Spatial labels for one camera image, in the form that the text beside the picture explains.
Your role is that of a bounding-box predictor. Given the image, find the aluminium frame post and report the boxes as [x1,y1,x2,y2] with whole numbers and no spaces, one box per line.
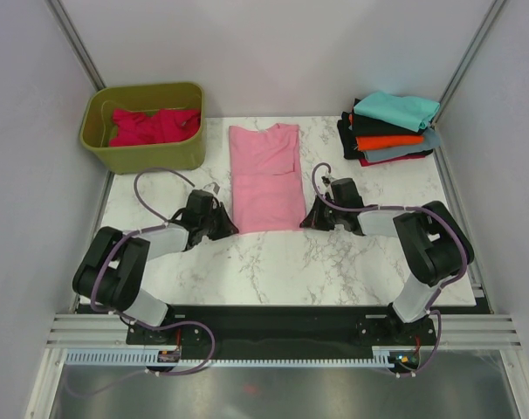
[45,0,106,91]
[432,0,509,127]

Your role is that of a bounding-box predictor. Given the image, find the red t shirt in bin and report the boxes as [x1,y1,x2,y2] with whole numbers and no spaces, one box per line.
[109,109,201,147]

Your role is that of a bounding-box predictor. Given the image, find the pink t shirt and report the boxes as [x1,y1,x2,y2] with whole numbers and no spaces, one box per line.
[229,123,306,234]

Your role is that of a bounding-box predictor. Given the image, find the right aluminium frame post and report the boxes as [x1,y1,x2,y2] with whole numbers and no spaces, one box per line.
[432,0,509,127]

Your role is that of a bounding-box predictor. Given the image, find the left aluminium frame post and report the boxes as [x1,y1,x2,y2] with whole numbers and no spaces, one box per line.
[45,0,106,91]

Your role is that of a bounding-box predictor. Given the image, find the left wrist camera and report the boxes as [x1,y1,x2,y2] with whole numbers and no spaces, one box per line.
[186,182,220,216]

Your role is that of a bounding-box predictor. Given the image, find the black folded t shirt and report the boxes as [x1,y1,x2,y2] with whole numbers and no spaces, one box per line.
[336,111,435,161]
[348,113,425,137]

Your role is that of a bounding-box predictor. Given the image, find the white slotted cable duct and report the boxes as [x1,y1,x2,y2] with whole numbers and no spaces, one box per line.
[64,346,418,368]

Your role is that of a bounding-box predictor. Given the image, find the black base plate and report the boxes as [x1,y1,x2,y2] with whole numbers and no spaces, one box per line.
[74,304,464,361]

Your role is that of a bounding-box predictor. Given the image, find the orange folded t shirt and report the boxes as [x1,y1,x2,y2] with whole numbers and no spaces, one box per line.
[355,135,423,152]

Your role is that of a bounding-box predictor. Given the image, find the olive green plastic bin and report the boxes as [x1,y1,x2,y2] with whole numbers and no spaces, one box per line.
[80,82,206,175]

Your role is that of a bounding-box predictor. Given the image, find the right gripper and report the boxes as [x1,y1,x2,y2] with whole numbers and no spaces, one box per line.
[300,195,345,231]

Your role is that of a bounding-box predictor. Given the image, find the teal folded t shirt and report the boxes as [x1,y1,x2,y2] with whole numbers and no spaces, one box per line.
[354,92,440,132]

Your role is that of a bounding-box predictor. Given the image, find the crimson folded t shirt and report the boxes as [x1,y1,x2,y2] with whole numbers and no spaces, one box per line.
[359,152,431,167]

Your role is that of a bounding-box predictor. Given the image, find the grey folded t shirt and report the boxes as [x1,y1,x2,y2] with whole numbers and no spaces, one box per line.
[364,128,441,163]

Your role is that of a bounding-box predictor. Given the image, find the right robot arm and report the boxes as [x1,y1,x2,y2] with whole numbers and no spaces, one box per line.
[300,196,474,344]

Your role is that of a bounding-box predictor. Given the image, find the black bottom folded t shirt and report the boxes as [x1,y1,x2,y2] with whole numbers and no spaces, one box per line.
[336,111,435,161]

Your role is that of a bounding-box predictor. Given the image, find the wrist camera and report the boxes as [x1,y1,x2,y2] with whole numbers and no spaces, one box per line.
[330,178,364,209]
[186,182,220,216]

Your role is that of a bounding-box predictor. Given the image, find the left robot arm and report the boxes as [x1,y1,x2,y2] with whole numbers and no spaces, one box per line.
[72,202,239,343]

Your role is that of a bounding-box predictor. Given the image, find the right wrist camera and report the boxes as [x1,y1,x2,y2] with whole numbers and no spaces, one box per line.
[330,178,364,209]

